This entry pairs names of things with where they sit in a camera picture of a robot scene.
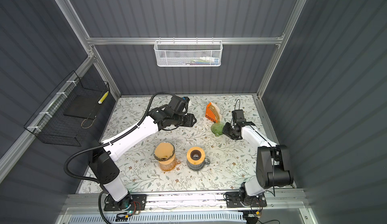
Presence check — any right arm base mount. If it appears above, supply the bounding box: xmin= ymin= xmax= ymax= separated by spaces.
xmin=223 ymin=191 xmax=267 ymax=208

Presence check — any orange glass carafe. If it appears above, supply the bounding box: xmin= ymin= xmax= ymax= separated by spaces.
xmin=158 ymin=158 xmax=181 ymax=172

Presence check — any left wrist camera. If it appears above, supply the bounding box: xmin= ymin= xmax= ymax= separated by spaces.
xmin=182 ymin=96 xmax=191 ymax=108

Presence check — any grey glass dripper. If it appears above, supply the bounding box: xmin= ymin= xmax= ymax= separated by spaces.
xmin=153 ymin=142 xmax=175 ymax=164

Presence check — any black flat pad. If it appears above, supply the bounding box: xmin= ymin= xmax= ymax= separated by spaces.
xmin=63 ymin=95 xmax=102 ymax=120

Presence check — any grey glass carafe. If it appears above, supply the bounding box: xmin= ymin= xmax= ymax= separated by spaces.
xmin=186 ymin=157 xmax=211 ymax=171

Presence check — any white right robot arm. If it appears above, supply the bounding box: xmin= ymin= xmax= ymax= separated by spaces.
xmin=222 ymin=110 xmax=294 ymax=198

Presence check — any green glass dripper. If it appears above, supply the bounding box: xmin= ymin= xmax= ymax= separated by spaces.
xmin=211 ymin=123 xmax=225 ymax=137

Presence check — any black wire basket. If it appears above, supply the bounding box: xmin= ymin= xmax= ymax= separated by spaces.
xmin=24 ymin=71 xmax=110 ymax=147

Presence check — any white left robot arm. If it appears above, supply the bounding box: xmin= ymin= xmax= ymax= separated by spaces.
xmin=89 ymin=92 xmax=197 ymax=202

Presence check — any yellow marker pen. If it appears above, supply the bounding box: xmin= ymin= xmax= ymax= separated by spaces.
xmin=98 ymin=91 xmax=109 ymax=105

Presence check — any white wire basket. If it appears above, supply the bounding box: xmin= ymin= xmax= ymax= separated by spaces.
xmin=154 ymin=41 xmax=223 ymax=67

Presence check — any orange coffee filter box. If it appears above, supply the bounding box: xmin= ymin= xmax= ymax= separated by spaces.
xmin=205 ymin=103 xmax=222 ymax=123

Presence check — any black corrugated cable conduit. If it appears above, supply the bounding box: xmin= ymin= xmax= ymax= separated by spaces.
xmin=63 ymin=91 xmax=179 ymax=224

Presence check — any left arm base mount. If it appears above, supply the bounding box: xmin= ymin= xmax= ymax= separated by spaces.
xmin=103 ymin=193 xmax=147 ymax=212

